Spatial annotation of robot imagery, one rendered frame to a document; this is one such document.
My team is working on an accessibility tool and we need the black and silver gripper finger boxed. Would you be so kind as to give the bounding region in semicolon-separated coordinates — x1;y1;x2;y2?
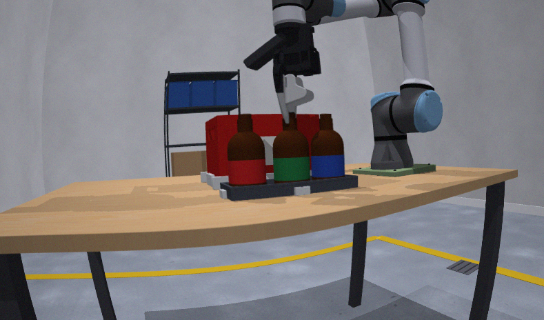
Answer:
273;59;307;123
288;74;314;113

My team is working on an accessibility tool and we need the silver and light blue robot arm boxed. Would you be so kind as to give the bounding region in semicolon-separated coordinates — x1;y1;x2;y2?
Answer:
243;0;443;170

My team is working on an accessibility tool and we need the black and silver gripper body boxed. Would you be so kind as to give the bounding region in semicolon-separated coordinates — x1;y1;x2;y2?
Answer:
273;22;321;77

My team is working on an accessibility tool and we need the red plastic crate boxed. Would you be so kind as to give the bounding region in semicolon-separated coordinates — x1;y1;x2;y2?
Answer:
205;114;316;177

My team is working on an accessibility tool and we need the brown bottle with blue label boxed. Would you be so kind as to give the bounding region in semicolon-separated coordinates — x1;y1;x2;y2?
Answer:
311;114;345;180

